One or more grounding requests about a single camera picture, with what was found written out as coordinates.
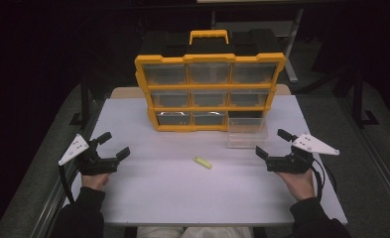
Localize small yellow block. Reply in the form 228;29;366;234
193;156;213;171

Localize person's left hand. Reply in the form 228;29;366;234
80;172;112;192

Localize yellow and black organizer cabinet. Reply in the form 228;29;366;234
134;29;287;134

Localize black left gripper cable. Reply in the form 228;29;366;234
58;164;76;204

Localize beige wooden board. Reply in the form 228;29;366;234
110;83;293;100

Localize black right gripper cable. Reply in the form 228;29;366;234
309;158;337;201

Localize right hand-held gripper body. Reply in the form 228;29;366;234
265;132;341;175

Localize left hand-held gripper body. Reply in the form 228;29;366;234
58;133;121;177

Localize clear plastic drawer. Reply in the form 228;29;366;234
226;117;270;150

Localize grey metal stand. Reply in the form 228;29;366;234
210;7;306;84

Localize person's right hand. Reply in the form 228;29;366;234
276;168;317;202

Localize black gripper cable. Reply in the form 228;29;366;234
58;164;76;204
309;158;337;201

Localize metal frame rail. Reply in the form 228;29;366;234
33;98;105;238
334;95;390;216

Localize black floor stand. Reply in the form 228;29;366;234
350;68;381;129
68;74;92;129

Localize person's legs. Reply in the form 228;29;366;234
136;226;254;238

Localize grid of clear closed drawers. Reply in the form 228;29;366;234
142;61;279;127

